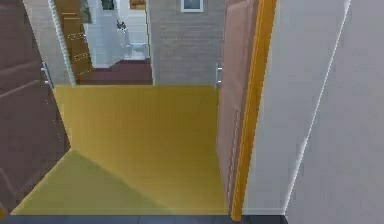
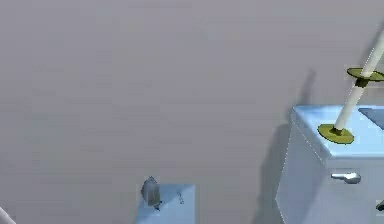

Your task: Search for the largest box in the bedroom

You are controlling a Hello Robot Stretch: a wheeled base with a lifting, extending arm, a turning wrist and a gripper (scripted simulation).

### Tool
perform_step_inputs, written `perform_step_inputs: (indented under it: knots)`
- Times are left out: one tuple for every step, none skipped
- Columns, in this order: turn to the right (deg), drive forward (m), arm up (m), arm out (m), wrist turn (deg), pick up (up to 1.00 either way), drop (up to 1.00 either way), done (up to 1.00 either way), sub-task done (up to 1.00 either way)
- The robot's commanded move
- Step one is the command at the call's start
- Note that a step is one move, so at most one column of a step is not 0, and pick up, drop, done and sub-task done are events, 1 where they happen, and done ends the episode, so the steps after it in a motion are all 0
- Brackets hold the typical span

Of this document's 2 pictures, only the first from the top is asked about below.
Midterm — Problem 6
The white toilet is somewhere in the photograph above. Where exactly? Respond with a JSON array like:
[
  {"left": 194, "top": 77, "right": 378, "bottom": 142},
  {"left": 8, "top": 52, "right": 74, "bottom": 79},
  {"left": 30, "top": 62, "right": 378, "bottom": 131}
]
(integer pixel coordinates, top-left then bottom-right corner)
[{"left": 124, "top": 41, "right": 149, "bottom": 61}]

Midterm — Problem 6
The pink room door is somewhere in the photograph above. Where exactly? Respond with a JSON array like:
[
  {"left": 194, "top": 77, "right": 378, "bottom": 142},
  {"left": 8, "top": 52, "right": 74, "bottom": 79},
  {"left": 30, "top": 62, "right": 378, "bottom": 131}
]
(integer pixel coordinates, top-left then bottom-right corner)
[{"left": 215, "top": 0, "right": 278, "bottom": 222}]

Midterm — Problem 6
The dark brown room door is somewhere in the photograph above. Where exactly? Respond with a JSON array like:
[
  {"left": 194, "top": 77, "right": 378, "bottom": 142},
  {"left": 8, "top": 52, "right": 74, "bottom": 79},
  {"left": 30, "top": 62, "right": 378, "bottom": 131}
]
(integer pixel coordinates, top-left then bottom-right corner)
[{"left": 0, "top": 0, "right": 72, "bottom": 214}]

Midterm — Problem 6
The white framed wall picture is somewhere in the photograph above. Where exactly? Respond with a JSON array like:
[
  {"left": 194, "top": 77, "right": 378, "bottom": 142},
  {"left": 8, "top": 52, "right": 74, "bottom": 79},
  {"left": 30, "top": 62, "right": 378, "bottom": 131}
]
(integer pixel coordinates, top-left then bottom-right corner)
[{"left": 180, "top": 0, "right": 204, "bottom": 14}]

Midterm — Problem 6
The silver door handle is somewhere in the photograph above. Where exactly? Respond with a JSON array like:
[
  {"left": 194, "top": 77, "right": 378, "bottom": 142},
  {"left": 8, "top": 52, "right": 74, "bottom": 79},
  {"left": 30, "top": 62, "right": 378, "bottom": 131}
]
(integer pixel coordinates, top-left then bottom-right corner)
[
  {"left": 40, "top": 61, "right": 55, "bottom": 90},
  {"left": 214, "top": 62, "right": 224, "bottom": 89}
]

